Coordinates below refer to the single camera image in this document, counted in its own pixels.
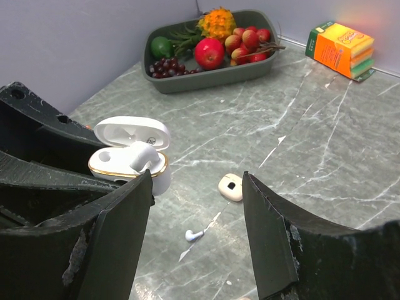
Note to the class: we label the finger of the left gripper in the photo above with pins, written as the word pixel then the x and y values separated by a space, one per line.
pixel 35 131
pixel 32 193

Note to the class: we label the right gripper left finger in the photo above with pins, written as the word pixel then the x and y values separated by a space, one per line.
pixel 91 252

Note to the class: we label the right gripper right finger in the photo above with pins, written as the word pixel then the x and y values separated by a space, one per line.
pixel 298 255

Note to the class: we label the white earbud charging case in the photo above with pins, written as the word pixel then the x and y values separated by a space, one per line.
pixel 118 133

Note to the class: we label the white earbud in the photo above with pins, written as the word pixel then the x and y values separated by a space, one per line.
pixel 191 236
pixel 142 155

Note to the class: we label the beige earbud charging case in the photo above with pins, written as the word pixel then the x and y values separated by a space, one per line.
pixel 230 187

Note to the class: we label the dark grape bunch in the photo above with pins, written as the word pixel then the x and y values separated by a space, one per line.
pixel 170 67

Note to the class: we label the green lime toy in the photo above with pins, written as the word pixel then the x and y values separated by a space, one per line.
pixel 161 47

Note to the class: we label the red apple toy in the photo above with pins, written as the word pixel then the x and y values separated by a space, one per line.
pixel 209 53

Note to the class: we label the grey fruit tray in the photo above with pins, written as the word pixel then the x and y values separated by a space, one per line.
pixel 226 74

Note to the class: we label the orange sponge box back left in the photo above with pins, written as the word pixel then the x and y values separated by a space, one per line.
pixel 342 49

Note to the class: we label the orange pineapple toy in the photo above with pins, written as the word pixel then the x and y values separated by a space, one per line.
pixel 218 23

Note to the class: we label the red lychee bunch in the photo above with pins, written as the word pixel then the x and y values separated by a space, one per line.
pixel 250 45

